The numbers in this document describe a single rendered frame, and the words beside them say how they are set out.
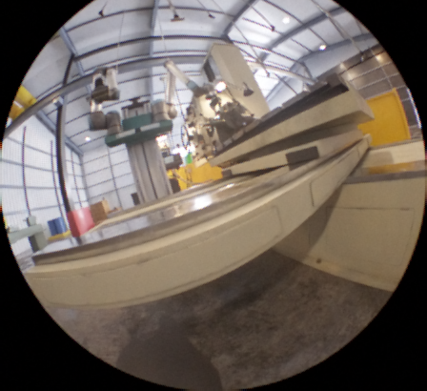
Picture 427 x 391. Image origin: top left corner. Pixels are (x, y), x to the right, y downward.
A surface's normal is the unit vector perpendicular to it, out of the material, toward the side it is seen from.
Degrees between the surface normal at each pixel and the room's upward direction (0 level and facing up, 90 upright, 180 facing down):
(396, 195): 90
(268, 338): 0
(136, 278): 90
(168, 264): 90
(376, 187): 90
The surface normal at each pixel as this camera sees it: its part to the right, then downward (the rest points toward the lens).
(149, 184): 0.33, -0.07
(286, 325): -0.29, -0.95
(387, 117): -0.89, 0.29
